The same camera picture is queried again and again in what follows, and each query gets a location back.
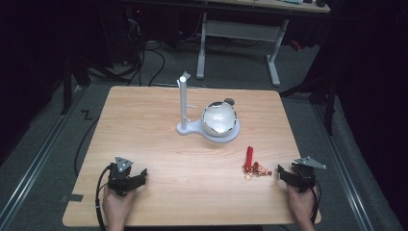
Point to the small red object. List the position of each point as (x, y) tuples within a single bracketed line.
[(295, 45)]

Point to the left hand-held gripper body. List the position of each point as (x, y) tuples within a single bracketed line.
[(119, 179)]

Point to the metal floor rail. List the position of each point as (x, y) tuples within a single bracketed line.
[(32, 160), (344, 170)]

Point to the white stand with pole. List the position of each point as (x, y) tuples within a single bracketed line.
[(183, 102)]

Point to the person's right hand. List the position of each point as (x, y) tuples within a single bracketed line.
[(300, 205)]

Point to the person's left hand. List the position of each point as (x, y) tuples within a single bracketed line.
[(116, 205)]

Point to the black tape strip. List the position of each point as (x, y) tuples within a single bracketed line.
[(72, 198)]

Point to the small grey round disc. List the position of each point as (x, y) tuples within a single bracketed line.
[(229, 101)]

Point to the black zigzag tape mark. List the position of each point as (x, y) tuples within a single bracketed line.
[(86, 115)]

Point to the black metal stand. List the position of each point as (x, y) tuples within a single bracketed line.
[(67, 86), (320, 89)]

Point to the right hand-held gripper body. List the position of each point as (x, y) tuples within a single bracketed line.
[(304, 174)]

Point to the white bowl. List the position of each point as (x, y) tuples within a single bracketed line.
[(219, 118)]

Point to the desk with white legs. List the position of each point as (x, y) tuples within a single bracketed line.
[(240, 30)]

